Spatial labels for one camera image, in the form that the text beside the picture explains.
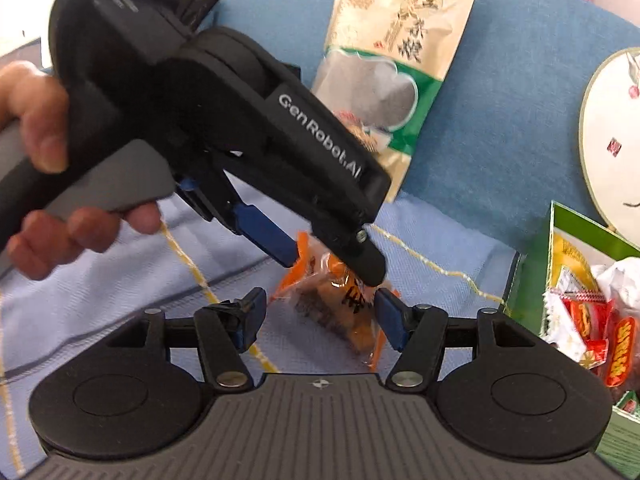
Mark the orange brown date packet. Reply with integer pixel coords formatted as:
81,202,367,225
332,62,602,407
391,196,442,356
271,232,386,372

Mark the red cracker snack packet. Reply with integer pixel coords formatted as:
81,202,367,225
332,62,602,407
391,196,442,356
541,290,613,370

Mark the yellow snack packet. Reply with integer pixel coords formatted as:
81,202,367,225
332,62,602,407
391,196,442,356
549,233,599,292

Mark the orange red snack packet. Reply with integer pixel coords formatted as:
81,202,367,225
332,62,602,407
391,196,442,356
603,311,639,389

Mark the white foil snack packet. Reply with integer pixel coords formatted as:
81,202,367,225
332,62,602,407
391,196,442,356
590,257,640,309

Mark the small green candy packet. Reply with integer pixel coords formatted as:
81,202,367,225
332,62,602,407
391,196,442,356
615,390,640,418

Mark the person's left hand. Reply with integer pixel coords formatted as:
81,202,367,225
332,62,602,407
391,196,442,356
0,58,164,282

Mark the light blue sofa blanket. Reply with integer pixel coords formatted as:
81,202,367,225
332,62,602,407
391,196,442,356
1,185,515,479

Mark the green cardboard box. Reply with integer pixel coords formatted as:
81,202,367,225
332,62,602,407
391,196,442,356
506,203,639,479

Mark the blue fabric sofa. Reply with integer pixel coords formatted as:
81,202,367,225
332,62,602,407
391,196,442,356
199,0,640,261

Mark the large beige grain pouch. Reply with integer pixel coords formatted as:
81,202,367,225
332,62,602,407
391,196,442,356
311,0,474,200

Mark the round floral fan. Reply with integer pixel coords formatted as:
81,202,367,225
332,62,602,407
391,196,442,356
578,48,640,245

